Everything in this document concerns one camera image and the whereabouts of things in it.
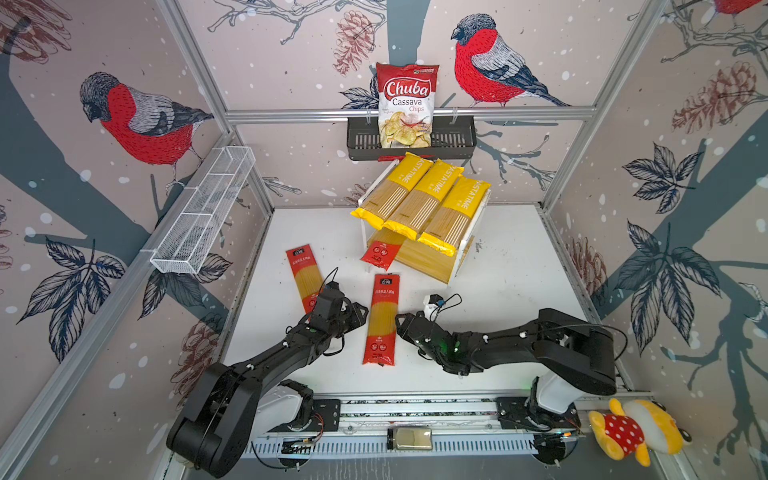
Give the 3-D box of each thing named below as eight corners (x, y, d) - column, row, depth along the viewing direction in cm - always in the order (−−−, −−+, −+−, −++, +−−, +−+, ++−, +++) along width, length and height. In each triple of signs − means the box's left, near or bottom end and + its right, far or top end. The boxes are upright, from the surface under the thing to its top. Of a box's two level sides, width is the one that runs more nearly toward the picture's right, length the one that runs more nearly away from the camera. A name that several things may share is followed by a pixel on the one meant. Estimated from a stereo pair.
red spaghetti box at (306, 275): (306, 316, 93) (304, 313, 91) (287, 254, 109) (285, 250, 107) (333, 305, 95) (332, 302, 93) (310, 246, 111) (309, 242, 109)
